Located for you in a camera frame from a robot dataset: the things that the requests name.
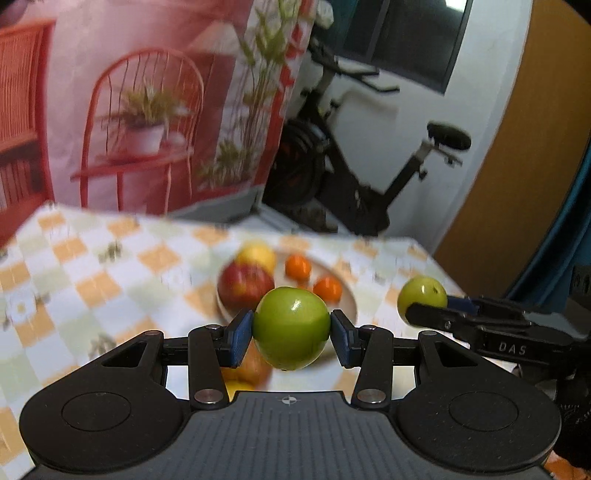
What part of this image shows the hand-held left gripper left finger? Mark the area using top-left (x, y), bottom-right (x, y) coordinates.
top-left (88, 309), bottom-right (254, 409)

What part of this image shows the green apple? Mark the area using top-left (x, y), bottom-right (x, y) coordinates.
top-left (252, 286), bottom-right (332, 371)

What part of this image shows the yellow-orange citrus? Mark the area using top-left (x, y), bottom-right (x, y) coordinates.
top-left (225, 378), bottom-right (254, 402)

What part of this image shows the teal curtain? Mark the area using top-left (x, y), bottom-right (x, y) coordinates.
top-left (503, 152), bottom-right (591, 301)

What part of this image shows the dark window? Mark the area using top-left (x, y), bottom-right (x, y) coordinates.
top-left (369, 0), bottom-right (476, 93)

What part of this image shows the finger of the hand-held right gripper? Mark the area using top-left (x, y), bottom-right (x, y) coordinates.
top-left (405, 302), bottom-right (483, 346)
top-left (447, 296), bottom-right (532, 319)

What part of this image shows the yellow-green apple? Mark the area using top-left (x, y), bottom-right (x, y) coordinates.
top-left (397, 275), bottom-right (448, 326)

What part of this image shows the wooden door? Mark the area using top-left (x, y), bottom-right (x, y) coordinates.
top-left (434, 0), bottom-right (591, 287)

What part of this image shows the brown pear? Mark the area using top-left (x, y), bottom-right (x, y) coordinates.
top-left (221, 351), bottom-right (273, 386)

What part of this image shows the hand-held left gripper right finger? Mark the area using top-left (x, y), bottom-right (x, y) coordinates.
top-left (330, 309), bottom-right (497, 409)

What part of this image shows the printed pink backdrop cloth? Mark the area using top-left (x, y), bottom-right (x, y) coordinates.
top-left (0, 0), bottom-right (324, 222)

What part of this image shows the yellow lemon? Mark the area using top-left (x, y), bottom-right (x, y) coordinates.
top-left (237, 243), bottom-right (277, 273)

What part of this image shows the beige plate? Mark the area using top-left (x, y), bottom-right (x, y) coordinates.
top-left (216, 247), bottom-right (358, 333)

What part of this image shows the red apple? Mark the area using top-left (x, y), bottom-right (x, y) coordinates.
top-left (218, 261), bottom-right (276, 311)

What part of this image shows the orange mandarin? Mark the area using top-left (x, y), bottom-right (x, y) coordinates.
top-left (313, 276), bottom-right (343, 303)
top-left (285, 255), bottom-right (312, 280)

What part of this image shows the checkered floral tablecloth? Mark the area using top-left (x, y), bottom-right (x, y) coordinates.
top-left (0, 203), bottom-right (522, 480)

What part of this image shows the black exercise bike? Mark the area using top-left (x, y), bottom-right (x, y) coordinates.
top-left (263, 34), bottom-right (472, 238)

